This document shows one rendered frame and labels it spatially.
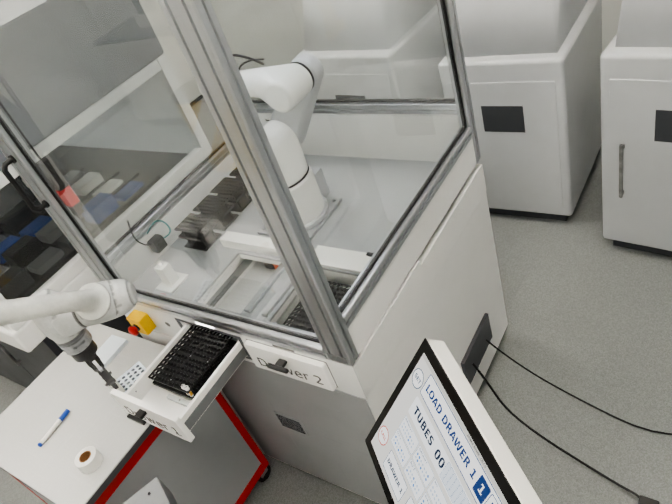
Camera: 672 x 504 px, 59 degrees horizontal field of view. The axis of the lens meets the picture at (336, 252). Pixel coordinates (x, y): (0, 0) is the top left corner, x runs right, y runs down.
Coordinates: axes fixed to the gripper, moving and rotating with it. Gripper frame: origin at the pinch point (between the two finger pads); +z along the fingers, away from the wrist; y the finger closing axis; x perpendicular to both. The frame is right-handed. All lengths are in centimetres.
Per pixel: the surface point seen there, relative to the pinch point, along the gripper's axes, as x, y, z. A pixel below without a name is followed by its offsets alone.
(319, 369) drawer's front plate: 41, 61, -8
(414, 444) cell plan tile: 34, 106, -24
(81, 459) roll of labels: -20.1, 11.7, 4.6
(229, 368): 26.9, 32.4, -2.9
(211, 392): 18.3, 34.8, -2.7
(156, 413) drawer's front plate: 3.4, 33.1, -9.1
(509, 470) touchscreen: 36, 128, -35
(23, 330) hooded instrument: -11, -53, -6
